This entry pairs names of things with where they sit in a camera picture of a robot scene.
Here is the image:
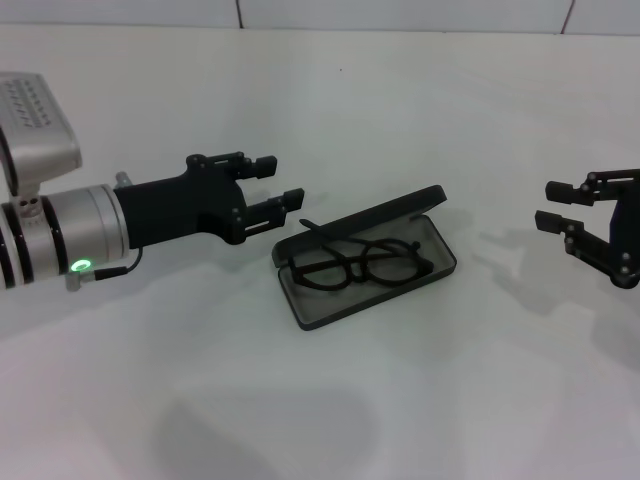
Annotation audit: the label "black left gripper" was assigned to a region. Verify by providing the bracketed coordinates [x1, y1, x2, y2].
[113, 150, 307, 250]

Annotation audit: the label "black glasses case grey lining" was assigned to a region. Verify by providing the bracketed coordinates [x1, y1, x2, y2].
[269, 183, 459, 332]

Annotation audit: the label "black round glasses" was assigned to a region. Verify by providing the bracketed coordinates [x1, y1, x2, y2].
[289, 218, 435, 292]

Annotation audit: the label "silver left cable connector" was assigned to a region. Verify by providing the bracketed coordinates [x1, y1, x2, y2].
[64, 272, 99, 292]

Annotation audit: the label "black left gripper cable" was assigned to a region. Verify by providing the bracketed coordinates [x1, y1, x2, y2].
[94, 248, 145, 281]

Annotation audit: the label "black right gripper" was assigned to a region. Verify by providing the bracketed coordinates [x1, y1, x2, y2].
[534, 168, 640, 290]

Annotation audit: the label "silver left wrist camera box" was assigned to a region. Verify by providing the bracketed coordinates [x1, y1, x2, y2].
[0, 72, 84, 196]

